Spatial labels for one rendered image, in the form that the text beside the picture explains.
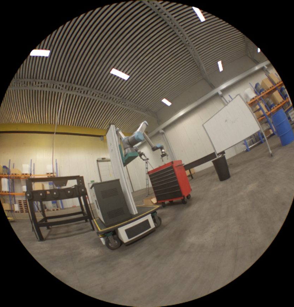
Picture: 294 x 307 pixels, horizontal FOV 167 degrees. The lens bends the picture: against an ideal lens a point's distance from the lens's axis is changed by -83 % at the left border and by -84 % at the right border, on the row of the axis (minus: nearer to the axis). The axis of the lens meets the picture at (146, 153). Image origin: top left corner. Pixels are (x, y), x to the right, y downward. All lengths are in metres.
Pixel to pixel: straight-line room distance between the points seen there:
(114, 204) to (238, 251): 1.24
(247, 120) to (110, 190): 3.60
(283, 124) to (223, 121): 2.06
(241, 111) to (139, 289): 3.83
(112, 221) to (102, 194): 0.33
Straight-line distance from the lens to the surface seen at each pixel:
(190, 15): 9.48
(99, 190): 1.18
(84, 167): 11.98
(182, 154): 10.50
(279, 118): 3.59
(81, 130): 9.51
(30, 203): 2.33
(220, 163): 2.83
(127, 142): 1.46
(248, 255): 0.87
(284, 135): 3.62
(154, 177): 2.30
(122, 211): 1.25
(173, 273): 0.87
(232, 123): 3.54
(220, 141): 3.71
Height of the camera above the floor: 0.70
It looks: 16 degrees up
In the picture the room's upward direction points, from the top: 18 degrees counter-clockwise
